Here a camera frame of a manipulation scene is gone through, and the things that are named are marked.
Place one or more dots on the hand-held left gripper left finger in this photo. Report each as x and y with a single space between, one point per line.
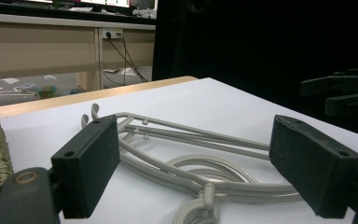
87 165

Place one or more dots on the computer monitor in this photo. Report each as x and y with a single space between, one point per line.
105 2

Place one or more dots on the colourful toys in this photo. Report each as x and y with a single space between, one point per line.
46 91

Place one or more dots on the white power outlet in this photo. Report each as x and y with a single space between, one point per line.
112 33

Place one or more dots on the black curtain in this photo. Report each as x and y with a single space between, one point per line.
261 40

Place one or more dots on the beige wooden desk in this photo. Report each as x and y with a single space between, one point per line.
43 53

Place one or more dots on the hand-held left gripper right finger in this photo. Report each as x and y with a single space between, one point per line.
313 168

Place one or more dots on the grey plastic clothes hanger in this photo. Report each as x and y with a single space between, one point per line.
199 140
199 128

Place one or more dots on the white board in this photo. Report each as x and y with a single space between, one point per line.
230 105

